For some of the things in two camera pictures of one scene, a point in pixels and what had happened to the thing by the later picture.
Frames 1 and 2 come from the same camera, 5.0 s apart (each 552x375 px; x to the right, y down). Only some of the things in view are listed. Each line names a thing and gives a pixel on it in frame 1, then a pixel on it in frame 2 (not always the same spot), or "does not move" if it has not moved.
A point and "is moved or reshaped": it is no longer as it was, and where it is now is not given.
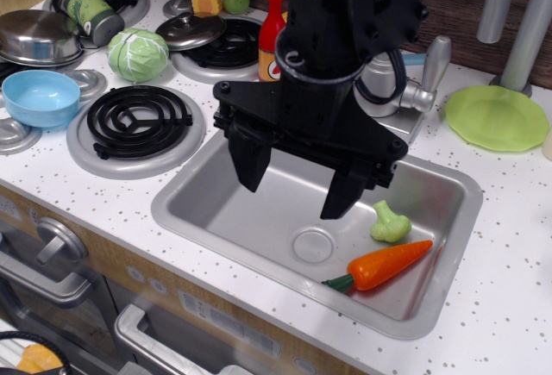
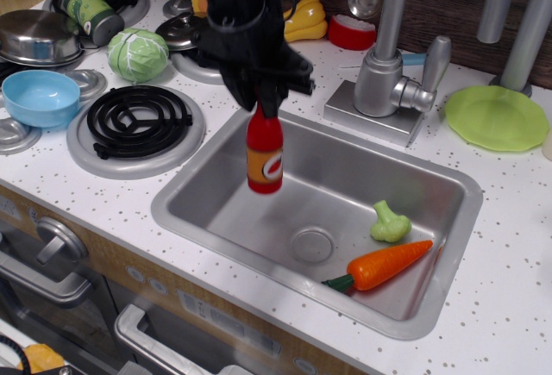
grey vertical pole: [530, 33] does not move
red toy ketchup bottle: [272, 26] is moved or reshaped
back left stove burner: [132, 7] does not move
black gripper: [313, 109] to [251, 53]
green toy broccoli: [390, 228] does not move
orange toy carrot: [378, 267] does not move
